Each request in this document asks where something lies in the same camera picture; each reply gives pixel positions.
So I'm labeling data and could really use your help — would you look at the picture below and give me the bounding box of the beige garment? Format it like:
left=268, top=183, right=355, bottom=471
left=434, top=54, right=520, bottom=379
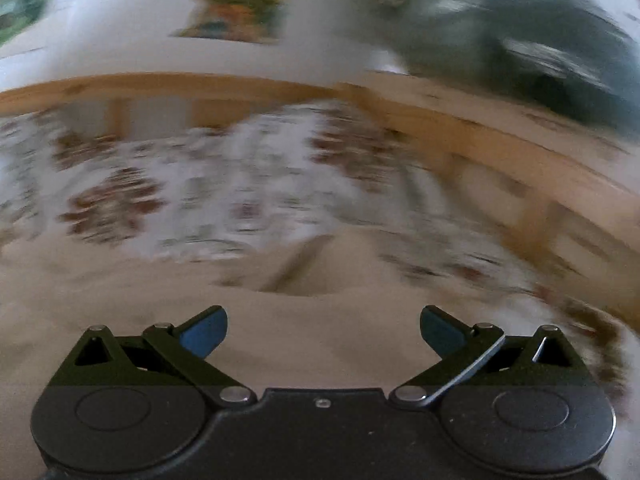
left=1, top=234, right=549, bottom=479

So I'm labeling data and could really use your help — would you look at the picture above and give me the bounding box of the teal clothes pile in bag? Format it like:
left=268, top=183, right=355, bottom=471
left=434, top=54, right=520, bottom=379
left=354, top=0, right=639, bottom=133

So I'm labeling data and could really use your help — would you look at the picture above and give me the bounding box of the floral patterned bedspread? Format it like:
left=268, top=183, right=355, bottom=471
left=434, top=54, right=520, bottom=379
left=1, top=101, right=639, bottom=417

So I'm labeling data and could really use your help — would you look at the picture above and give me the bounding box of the wooden bed frame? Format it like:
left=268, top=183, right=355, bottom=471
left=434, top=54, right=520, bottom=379
left=0, top=70, right=640, bottom=331

